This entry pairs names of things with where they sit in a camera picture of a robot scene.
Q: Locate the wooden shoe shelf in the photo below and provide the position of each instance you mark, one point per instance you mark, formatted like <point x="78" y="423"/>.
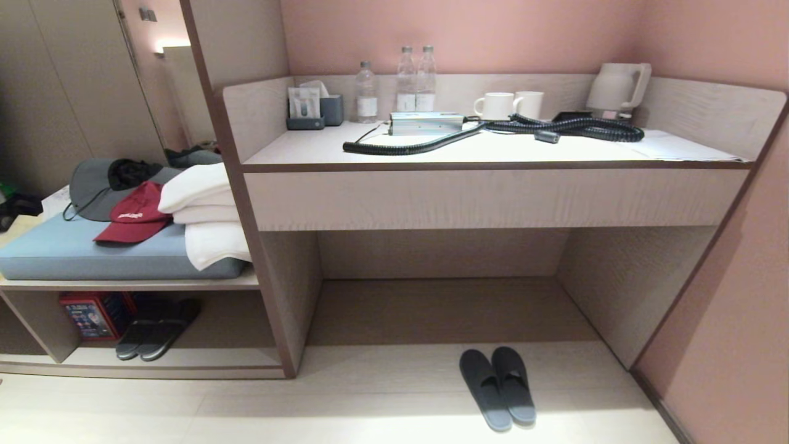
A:
<point x="154" y="357"/>

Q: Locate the black cloth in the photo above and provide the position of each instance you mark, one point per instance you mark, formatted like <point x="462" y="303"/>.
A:
<point x="130" y="172"/>

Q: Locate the dark grey slipper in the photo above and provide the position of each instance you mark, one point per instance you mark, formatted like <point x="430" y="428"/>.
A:
<point x="487" y="388"/>
<point x="137" y="338"/>
<point x="515" y="385"/>
<point x="166" y="336"/>

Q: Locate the red baseball cap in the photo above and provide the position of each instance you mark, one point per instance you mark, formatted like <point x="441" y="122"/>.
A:
<point x="135" y="216"/>

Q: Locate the black bag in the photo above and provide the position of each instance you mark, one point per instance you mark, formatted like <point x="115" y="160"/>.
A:
<point x="18" y="206"/>

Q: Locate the blue bench cushion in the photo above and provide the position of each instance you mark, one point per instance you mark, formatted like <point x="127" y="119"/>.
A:
<point x="74" y="253"/>

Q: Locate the folded white towel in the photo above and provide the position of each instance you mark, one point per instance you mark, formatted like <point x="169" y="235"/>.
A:
<point x="212" y="243"/>
<point x="197" y="185"/>
<point x="206" y="214"/>

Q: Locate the grey tissue box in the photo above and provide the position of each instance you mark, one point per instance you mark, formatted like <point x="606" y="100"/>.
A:
<point x="331" y="108"/>

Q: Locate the red and blue box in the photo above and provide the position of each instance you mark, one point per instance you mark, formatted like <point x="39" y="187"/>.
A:
<point x="94" y="316"/>

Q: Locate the white mug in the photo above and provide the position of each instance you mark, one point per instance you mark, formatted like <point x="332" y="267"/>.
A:
<point x="530" y="103"/>
<point x="496" y="105"/>

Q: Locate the grey sun hat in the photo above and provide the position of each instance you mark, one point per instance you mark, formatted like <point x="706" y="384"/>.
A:
<point x="89" y="191"/>

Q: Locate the silver metal box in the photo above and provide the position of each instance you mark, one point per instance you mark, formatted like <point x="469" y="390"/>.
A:
<point x="425" y="123"/>

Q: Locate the wooden desk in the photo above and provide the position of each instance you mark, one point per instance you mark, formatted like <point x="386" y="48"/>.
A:
<point x="493" y="197"/>

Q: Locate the clear water bottle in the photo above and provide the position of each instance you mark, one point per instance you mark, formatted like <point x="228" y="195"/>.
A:
<point x="367" y="92"/>
<point x="426" y="80"/>
<point x="405" y="80"/>

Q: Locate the white paper sheet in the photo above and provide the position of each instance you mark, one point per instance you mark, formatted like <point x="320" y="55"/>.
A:
<point x="684" y="148"/>

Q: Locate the grey tray with sachets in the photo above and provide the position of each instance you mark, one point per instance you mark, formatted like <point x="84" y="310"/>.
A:
<point x="304" y="111"/>

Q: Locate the beige electric kettle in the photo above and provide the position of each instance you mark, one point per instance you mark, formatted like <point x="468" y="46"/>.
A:
<point x="615" y="86"/>

